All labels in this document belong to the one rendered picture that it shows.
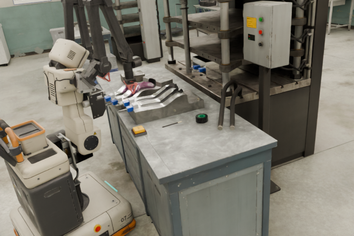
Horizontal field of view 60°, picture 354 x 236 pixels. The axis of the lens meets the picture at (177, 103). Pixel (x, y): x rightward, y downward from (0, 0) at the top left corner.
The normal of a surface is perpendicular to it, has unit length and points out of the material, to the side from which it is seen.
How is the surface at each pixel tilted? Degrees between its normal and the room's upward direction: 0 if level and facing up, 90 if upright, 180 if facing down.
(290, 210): 0
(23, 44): 90
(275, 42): 90
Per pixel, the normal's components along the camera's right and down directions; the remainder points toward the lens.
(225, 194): 0.38, 0.33
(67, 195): 0.66, 0.23
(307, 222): -0.08, -0.92
